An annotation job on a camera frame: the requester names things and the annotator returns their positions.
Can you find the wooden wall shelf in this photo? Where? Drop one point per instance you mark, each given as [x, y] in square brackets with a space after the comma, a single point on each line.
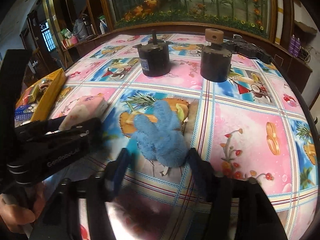
[306, 27]

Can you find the pink cups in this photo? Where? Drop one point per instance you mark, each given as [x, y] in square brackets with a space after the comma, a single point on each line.
[70, 41]

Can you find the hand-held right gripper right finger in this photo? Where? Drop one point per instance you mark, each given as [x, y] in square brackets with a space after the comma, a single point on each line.
[197, 170]

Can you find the blue tissue pack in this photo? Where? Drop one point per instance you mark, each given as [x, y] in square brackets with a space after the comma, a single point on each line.
[25, 112]

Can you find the black motor with shaft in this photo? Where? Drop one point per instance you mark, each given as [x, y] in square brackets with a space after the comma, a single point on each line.
[153, 60]

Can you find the glass flower display case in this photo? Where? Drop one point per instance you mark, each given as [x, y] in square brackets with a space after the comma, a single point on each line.
[187, 2]

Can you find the green bag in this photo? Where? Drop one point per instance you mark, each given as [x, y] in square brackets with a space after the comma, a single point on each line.
[66, 33]

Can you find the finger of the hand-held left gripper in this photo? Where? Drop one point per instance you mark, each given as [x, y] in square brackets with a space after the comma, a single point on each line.
[70, 127]

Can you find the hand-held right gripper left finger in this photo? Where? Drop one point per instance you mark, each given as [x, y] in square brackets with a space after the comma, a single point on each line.
[120, 167]

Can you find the white spray bottle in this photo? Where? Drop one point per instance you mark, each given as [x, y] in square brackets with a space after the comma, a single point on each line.
[102, 28]

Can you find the black plastic gear housing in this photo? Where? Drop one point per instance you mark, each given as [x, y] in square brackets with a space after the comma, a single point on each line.
[250, 48]

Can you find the black motor with wooden wheel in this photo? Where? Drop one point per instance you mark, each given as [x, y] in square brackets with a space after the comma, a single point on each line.
[216, 65]

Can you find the grey thermos pot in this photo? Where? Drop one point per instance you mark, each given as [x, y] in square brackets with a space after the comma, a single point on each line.
[82, 28]

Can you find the blue fuzzy glove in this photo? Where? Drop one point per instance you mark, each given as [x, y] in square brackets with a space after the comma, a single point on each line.
[162, 137]

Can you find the person's left hand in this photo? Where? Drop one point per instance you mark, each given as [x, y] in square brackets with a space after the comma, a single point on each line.
[15, 215]

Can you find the purple bottles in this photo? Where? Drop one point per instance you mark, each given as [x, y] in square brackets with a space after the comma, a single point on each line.
[294, 46]

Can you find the yellow box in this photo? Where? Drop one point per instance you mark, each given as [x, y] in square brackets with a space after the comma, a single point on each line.
[51, 92]

